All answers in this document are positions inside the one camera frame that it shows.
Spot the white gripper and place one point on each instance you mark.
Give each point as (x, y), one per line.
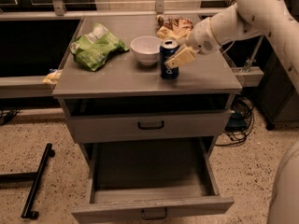
(201, 36)

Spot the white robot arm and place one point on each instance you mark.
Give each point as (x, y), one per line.
(244, 19)

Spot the grey drawer cabinet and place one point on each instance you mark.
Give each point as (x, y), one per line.
(148, 140)

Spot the closed upper grey drawer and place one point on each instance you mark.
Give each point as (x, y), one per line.
(112, 128)

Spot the open grey middle drawer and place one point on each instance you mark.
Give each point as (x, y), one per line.
(150, 180)

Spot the brown yellow chip bag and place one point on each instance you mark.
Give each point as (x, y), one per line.
(173, 26)

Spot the white bowl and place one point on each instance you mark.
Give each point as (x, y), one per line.
(146, 49)

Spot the green chip bag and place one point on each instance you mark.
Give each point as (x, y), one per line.
(93, 49)

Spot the dark grey side cabinet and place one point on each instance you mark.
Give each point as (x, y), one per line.
(276, 96)

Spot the small yellow snack bag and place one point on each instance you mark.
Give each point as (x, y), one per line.
(53, 77)

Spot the black metal floor stand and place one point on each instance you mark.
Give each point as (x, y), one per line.
(34, 177)

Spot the grey metal rail frame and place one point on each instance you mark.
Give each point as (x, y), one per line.
(28, 84)

